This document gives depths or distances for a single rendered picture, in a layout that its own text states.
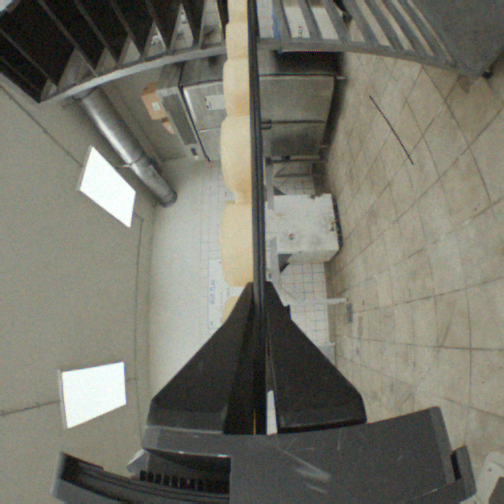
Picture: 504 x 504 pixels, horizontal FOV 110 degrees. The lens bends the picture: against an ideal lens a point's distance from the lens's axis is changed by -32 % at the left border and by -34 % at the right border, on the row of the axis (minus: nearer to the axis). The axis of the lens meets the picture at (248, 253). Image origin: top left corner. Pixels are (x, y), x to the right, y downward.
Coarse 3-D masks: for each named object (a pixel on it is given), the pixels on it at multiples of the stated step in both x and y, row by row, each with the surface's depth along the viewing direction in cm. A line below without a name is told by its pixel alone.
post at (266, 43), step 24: (216, 48) 61; (264, 48) 62; (288, 48) 62; (312, 48) 61; (336, 48) 60; (360, 48) 58; (384, 48) 57; (120, 72) 64; (456, 72) 57; (48, 96) 66
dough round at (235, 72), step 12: (228, 60) 15; (240, 60) 15; (228, 72) 14; (240, 72) 14; (228, 84) 15; (240, 84) 15; (228, 96) 15; (240, 96) 15; (228, 108) 16; (240, 108) 16
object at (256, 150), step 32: (256, 64) 12; (256, 96) 12; (256, 128) 12; (256, 160) 12; (256, 192) 11; (256, 224) 11; (256, 256) 11; (256, 288) 11; (256, 320) 11; (256, 352) 11; (256, 384) 10; (256, 416) 10
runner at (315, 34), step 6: (300, 0) 62; (306, 0) 60; (300, 6) 61; (306, 6) 61; (306, 12) 61; (312, 12) 58; (306, 18) 60; (312, 18) 59; (306, 24) 60; (312, 24) 60; (312, 30) 59; (318, 30) 57; (312, 36) 59; (318, 36) 59; (312, 42) 58; (318, 42) 58
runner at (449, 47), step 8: (416, 0) 58; (416, 8) 59; (424, 8) 57; (424, 16) 58; (432, 16) 55; (432, 24) 57; (440, 32) 56; (440, 40) 56; (448, 40) 54; (448, 48) 55; (456, 56) 54; (456, 64) 54; (464, 64) 52
